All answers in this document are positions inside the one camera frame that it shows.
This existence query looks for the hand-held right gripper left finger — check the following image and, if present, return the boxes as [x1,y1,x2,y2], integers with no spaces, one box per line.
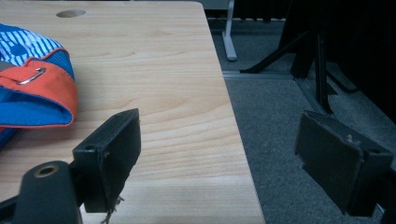
[72,107,142,215]

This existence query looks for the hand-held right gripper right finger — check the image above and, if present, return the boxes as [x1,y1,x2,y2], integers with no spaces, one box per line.
[294,109,394,217]

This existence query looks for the blue and orange backpack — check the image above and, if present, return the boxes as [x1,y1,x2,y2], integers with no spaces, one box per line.
[0,23,78,150]

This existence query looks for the black tripod stand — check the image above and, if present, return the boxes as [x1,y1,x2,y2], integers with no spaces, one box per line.
[239,0,361,115]

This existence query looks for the grey metal table leg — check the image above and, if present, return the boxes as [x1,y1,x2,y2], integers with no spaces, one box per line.
[221,0,238,63]

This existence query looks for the grey floor cable strip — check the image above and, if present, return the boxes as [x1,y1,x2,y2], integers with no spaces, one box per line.
[222,70,295,80]

